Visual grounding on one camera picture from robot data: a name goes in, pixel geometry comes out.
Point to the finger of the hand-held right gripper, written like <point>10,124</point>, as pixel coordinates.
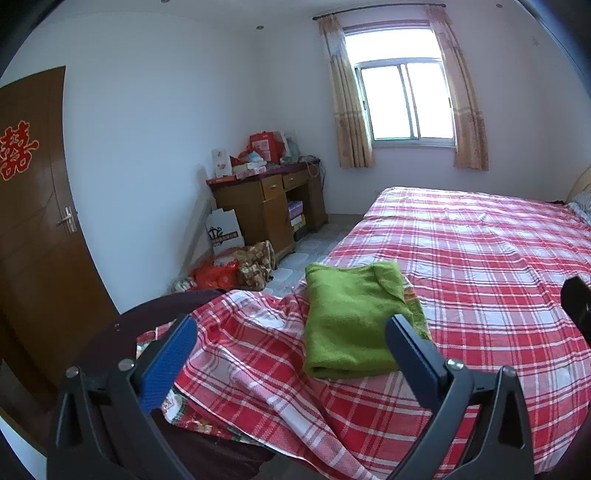
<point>579,304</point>

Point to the pale plastic bag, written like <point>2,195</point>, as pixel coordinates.
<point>291,147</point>

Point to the pink flat box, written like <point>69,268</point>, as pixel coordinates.
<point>249,170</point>

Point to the brown patterned bag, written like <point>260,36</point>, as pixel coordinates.
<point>254,265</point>

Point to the beige patterned curtain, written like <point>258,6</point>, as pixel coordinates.
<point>348,129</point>
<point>468,129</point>

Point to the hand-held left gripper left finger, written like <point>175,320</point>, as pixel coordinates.
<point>168,364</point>

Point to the dark bed footboard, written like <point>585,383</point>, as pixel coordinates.
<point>138,309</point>

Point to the striped pillow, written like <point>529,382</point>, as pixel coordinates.
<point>582,207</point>

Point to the cream wooden headboard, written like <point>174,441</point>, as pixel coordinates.
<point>582,182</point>

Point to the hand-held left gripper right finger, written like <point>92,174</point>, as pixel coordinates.
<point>413,364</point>

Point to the brown wooden door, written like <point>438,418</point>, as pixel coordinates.
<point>41,277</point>

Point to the blue white tissue box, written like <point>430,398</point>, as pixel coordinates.
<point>255,159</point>

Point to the white printed paper bag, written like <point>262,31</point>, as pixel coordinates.
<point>224,230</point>

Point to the stack of boxes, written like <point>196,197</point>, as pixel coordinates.
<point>296,214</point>

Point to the green striped knit sweater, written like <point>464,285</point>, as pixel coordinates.
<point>341,323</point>

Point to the white card box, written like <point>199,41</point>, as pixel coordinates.
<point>220,161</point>

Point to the dark curtain rod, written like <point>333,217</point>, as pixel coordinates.
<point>383,10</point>

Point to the red paper door decoration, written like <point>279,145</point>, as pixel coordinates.
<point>16,152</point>

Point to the bed with red plaid sheet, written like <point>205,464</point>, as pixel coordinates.
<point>461,258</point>

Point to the red gift bag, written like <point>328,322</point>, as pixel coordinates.
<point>265,145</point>

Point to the green framed window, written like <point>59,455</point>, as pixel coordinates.
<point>401,101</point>

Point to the brown wooden desk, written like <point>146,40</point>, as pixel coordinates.
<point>258,207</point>

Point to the red plastic bag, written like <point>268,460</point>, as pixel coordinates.
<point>214,277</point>

